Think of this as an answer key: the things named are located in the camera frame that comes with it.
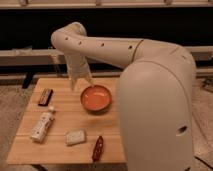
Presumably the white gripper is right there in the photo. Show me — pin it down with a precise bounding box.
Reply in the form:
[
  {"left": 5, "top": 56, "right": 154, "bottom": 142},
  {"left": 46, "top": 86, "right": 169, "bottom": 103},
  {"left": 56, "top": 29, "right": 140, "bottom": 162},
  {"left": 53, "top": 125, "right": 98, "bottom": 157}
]
[{"left": 65, "top": 53, "right": 94, "bottom": 91}]

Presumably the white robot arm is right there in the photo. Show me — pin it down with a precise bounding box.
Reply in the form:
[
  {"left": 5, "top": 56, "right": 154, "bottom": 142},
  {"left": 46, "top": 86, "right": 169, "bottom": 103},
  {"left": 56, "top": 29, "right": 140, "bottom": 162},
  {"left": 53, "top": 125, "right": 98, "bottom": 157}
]
[{"left": 51, "top": 22, "right": 196, "bottom": 171}]

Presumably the white sponge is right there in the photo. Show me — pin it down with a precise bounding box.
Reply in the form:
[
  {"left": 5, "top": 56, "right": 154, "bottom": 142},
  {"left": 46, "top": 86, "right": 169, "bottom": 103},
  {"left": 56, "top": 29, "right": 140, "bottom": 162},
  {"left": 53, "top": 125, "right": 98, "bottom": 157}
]
[{"left": 66, "top": 130, "right": 86, "bottom": 146}]

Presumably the orange bowl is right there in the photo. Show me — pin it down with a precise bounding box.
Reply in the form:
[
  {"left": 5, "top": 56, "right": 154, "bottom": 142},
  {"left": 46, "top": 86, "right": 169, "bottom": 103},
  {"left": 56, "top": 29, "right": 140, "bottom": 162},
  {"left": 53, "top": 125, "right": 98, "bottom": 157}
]
[{"left": 80, "top": 85, "right": 112, "bottom": 112}]

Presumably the long wooden beam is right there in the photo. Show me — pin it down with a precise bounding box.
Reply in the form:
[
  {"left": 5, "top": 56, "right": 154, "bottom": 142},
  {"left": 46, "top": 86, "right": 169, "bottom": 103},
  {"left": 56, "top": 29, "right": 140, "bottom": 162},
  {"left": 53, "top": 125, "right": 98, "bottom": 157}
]
[{"left": 0, "top": 46, "right": 213, "bottom": 66}]

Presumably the wooden table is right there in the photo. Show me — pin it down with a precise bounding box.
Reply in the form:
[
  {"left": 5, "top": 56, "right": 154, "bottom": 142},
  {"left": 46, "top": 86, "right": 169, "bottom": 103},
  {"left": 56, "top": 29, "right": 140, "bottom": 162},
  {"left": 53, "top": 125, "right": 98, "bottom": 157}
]
[{"left": 7, "top": 78, "right": 125, "bottom": 164}]

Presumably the white tube bottle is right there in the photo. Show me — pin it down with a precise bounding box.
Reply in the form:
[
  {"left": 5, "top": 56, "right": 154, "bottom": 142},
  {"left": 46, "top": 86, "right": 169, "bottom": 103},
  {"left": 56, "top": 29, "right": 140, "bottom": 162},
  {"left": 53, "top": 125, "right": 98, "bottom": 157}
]
[{"left": 30, "top": 106, "right": 56, "bottom": 143}]

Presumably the red chili pepper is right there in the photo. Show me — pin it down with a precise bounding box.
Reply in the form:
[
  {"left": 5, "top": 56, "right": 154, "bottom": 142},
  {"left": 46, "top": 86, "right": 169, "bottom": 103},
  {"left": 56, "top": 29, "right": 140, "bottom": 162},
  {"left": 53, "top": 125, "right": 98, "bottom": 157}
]
[{"left": 92, "top": 136, "right": 104, "bottom": 162}]

